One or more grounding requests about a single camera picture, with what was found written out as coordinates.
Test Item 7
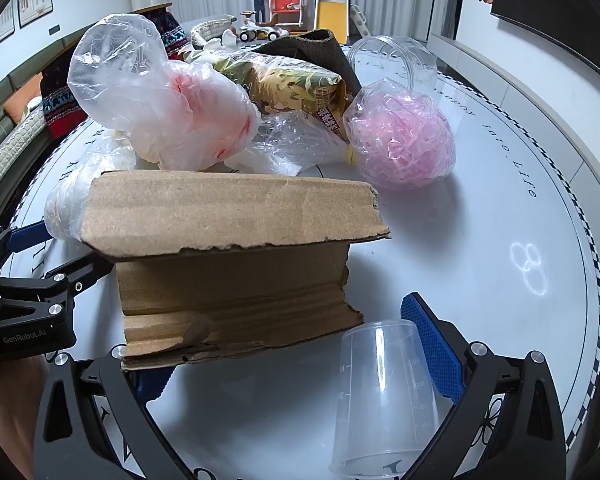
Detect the brown felt piece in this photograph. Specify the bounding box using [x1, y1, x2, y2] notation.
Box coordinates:
[252, 29, 364, 99]

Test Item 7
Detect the yellow toy slide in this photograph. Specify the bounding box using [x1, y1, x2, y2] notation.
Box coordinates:
[313, 0, 370, 45]

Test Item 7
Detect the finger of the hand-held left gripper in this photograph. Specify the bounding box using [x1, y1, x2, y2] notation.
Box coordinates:
[0, 222, 49, 283]
[30, 251, 117, 306]

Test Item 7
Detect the crumpled clear plastic wrap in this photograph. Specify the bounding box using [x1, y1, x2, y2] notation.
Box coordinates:
[224, 110, 357, 177]

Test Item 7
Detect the clear plastic jar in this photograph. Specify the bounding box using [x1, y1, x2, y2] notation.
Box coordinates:
[347, 35, 439, 94]

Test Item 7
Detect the clear bag of pink shreds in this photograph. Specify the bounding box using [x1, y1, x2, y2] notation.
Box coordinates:
[343, 79, 457, 191]

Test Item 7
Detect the white crumpled plastic bag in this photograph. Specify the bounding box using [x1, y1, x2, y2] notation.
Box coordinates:
[182, 30, 242, 67]

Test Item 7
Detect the clear red print plastic bag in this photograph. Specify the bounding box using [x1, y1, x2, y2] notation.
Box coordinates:
[67, 12, 262, 172]

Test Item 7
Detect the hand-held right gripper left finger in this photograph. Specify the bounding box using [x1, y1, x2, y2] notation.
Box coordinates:
[32, 346, 216, 480]

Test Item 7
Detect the torn brown cardboard piece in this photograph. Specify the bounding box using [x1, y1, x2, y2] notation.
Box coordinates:
[80, 170, 392, 372]

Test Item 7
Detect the beige quilted sofa cover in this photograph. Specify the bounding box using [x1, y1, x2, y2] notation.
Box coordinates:
[0, 106, 49, 212]

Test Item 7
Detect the patterned red blue blanket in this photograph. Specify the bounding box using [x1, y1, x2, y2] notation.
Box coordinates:
[39, 7, 195, 142]

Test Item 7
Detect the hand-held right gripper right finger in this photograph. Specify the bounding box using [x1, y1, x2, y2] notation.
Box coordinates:
[401, 292, 568, 480]

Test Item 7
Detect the clear bag of white contents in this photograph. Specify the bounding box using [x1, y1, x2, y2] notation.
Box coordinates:
[43, 132, 139, 242]

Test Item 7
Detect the yellow green snack packet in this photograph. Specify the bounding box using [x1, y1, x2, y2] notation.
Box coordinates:
[215, 50, 357, 144]

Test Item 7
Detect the orange cushion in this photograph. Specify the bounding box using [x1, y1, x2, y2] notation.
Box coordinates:
[2, 94, 32, 122]

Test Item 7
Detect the white quilted roll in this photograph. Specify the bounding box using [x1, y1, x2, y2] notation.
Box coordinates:
[189, 13, 239, 44]

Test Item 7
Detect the dark green sofa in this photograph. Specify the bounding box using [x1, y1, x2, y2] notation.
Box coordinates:
[0, 24, 98, 161]

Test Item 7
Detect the white toy car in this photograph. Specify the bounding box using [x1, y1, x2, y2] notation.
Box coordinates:
[237, 10, 290, 44]

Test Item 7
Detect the black wall screen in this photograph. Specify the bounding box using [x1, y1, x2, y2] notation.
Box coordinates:
[490, 0, 600, 83]

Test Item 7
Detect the clear plastic measuring cup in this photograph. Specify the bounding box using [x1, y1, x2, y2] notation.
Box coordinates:
[328, 318, 441, 480]

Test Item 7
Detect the person's left forearm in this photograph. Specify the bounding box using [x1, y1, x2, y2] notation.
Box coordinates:
[0, 357, 50, 466]

